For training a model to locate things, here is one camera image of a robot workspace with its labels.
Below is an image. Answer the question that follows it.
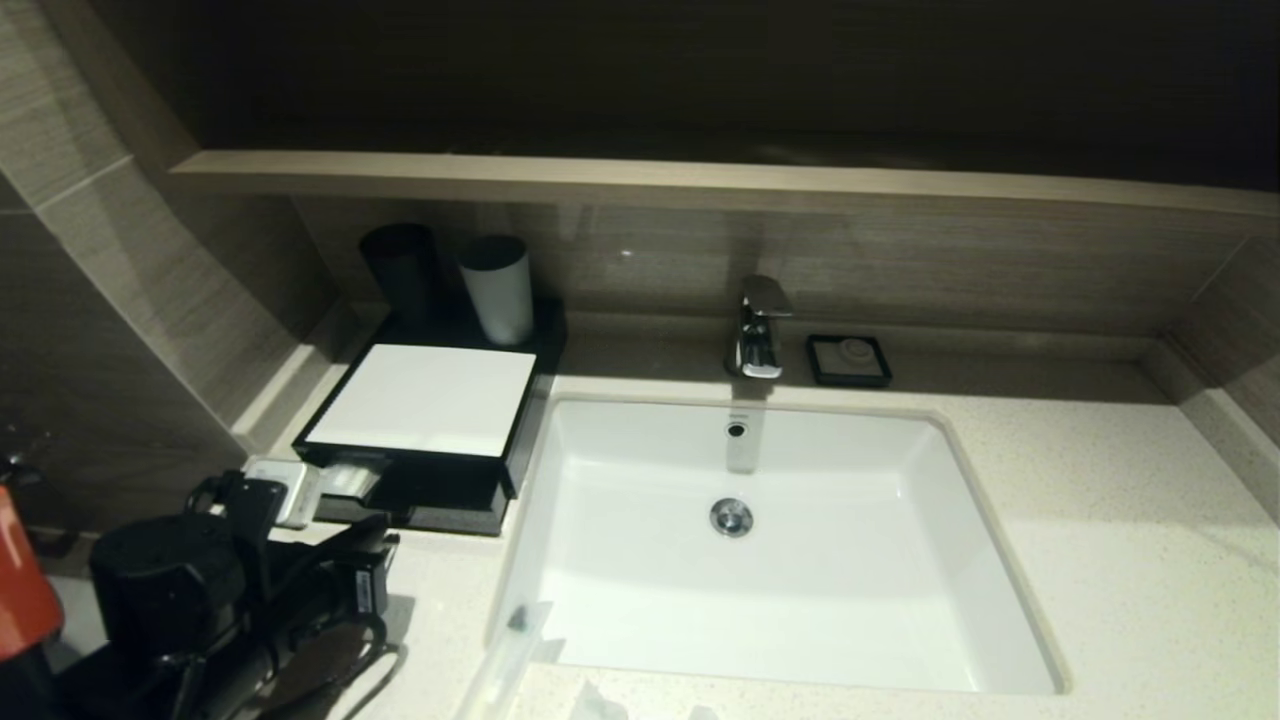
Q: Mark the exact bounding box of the wooden wall ledge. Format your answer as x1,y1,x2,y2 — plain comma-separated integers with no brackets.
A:
170,150,1280,238

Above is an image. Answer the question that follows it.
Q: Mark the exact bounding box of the white packet in drawer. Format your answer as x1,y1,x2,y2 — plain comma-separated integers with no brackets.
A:
322,462,387,499

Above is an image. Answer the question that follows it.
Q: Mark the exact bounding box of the grey plastic cup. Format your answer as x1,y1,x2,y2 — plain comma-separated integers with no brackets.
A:
457,235,535,347

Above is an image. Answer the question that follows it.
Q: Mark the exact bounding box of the black square soap dish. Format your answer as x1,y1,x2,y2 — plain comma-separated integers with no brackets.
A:
806,333,893,389

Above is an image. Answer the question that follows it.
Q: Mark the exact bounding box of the white ceramic sink basin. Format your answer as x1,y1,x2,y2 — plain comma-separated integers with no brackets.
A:
487,395,1069,696

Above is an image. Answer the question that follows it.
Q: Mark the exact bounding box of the chrome sink drain plug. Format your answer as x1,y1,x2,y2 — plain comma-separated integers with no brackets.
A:
710,496,755,538

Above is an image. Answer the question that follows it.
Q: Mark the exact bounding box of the black box with white top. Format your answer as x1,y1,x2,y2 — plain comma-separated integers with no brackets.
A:
293,295,568,501

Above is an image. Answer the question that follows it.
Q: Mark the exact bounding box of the chrome faucet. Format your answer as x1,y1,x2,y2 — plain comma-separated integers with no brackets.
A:
727,275,794,379

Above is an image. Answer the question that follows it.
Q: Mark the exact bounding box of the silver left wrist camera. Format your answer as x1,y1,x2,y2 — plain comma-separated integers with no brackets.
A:
242,456,324,530

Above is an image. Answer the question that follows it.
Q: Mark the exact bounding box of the black cup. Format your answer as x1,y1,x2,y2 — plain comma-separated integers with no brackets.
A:
360,222,446,326

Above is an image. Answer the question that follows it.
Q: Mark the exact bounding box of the glossy black box drawer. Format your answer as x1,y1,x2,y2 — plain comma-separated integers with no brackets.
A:
312,452,513,537

